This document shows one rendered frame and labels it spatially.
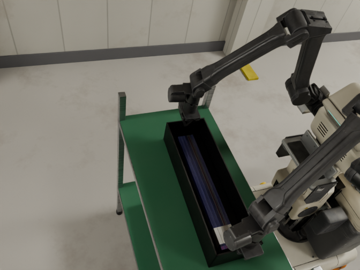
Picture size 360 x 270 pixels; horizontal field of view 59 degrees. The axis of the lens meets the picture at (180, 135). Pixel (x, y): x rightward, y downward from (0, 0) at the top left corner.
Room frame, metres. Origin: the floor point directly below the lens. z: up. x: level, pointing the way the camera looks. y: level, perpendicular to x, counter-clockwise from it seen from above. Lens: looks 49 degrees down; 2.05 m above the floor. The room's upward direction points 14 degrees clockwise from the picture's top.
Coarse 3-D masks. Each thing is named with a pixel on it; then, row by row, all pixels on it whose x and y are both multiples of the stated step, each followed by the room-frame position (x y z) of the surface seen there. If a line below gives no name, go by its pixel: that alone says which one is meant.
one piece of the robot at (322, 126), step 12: (312, 108) 1.08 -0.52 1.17; (324, 108) 1.04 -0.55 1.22; (324, 120) 1.00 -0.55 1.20; (324, 132) 0.97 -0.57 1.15; (348, 156) 0.84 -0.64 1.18; (288, 168) 1.01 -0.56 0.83; (336, 168) 0.88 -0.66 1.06; (276, 180) 0.99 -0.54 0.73; (300, 204) 0.84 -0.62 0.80; (312, 204) 0.85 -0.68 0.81; (300, 216) 0.84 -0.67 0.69
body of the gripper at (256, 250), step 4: (248, 244) 0.42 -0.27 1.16; (252, 244) 0.42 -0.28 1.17; (256, 244) 0.42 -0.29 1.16; (240, 248) 0.41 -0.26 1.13; (244, 248) 0.42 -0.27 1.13; (248, 248) 0.42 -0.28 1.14; (252, 248) 0.42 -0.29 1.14; (256, 248) 0.42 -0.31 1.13; (260, 248) 0.43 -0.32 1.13; (244, 252) 0.40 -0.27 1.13; (248, 252) 0.41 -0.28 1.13; (252, 252) 0.41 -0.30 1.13; (256, 252) 0.41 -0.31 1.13; (260, 252) 0.41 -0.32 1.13; (244, 256) 0.39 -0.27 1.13; (248, 256) 0.39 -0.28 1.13; (252, 256) 0.40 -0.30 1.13; (256, 256) 0.40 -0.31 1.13
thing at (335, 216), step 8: (320, 208) 0.93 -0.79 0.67; (336, 208) 0.90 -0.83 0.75; (320, 216) 0.85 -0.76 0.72; (328, 216) 0.84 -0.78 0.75; (336, 216) 0.85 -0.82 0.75; (344, 216) 0.86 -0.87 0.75; (312, 224) 0.85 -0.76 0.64; (320, 224) 0.83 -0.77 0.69; (328, 224) 0.81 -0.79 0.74; (336, 224) 0.84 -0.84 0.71; (320, 232) 0.81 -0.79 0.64
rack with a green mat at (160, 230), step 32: (128, 128) 0.92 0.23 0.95; (160, 128) 0.96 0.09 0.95; (160, 160) 0.79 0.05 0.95; (224, 160) 0.87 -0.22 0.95; (128, 192) 0.93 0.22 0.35; (160, 192) 0.64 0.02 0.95; (128, 224) 0.74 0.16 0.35; (160, 224) 0.51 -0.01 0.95; (192, 224) 0.54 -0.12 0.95; (160, 256) 0.40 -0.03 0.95; (192, 256) 0.42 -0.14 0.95
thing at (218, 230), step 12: (180, 144) 0.86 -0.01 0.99; (192, 144) 0.88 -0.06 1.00; (192, 156) 0.81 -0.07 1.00; (192, 168) 0.75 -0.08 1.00; (204, 168) 0.77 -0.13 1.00; (192, 180) 0.71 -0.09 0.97; (204, 180) 0.71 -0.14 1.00; (204, 192) 0.66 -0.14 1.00; (216, 192) 0.67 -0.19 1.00; (204, 204) 0.61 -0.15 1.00; (216, 204) 0.62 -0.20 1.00; (216, 216) 0.57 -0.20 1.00; (216, 228) 0.52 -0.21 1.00; (216, 240) 0.49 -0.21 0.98
